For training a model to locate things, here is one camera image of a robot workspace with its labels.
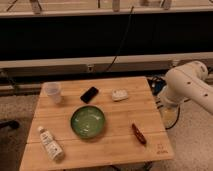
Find white plastic bottle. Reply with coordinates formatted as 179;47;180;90
37;126;64;162

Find black floor cable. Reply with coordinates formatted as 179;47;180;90
165;105;182;131

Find blue power adapter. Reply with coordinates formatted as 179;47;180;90
152;81;166;95

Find black chair base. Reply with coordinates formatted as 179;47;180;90
0;120;19;129

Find black hanging cable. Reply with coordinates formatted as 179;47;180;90
104;5;135;73

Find clear plastic cup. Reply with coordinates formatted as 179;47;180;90
43;82;62;104

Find green ceramic bowl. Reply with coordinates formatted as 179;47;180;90
70;105;105;139

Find red chili pepper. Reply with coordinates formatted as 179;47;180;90
132;123;147;145

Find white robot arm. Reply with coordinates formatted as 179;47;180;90
158;61;213;115

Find black smartphone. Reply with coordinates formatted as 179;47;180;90
80;87;99;103

